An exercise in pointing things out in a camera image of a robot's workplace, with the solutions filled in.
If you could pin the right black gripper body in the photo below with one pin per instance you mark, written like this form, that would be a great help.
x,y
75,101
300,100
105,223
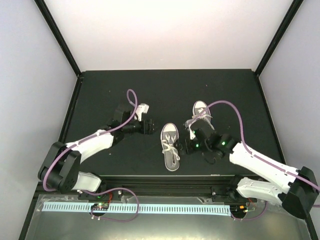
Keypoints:
x,y
190,149

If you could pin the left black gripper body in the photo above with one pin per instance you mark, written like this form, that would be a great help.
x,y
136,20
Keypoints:
x,y
143,130

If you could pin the grey sneaker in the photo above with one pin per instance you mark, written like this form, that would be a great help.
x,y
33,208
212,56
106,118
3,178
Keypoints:
x,y
168,137
199,111

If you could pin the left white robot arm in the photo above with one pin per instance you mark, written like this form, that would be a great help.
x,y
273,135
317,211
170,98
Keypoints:
x,y
61,167

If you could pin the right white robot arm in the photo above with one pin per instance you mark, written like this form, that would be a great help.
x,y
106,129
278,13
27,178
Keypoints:
x,y
295,190

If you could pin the right small circuit board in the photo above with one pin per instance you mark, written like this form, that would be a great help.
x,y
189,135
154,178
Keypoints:
x,y
242,208

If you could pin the small circuit board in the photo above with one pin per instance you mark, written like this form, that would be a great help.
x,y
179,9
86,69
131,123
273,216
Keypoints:
x,y
242,208
101,206

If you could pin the left small circuit board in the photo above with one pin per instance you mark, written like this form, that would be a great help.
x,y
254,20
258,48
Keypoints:
x,y
101,206

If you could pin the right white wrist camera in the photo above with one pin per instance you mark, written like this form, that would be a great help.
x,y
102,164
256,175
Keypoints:
x,y
187,126

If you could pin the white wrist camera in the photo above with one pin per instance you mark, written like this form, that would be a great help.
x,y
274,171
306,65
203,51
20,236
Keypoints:
x,y
140,111
187,126

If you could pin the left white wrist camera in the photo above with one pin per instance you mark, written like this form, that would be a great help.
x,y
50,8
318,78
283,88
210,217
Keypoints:
x,y
140,111

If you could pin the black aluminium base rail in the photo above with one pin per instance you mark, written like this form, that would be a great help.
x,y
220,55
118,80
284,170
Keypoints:
x,y
217,188

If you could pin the white slotted cable duct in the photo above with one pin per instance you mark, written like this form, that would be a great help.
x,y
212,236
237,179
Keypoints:
x,y
142,208

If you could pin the left black frame post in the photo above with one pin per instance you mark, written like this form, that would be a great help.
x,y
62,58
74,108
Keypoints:
x,y
49,19

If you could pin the black frame post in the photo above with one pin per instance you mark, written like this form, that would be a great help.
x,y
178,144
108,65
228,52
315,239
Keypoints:
x,y
281,30
49,19

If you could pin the right black frame post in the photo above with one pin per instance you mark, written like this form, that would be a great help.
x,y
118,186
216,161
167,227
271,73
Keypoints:
x,y
281,30

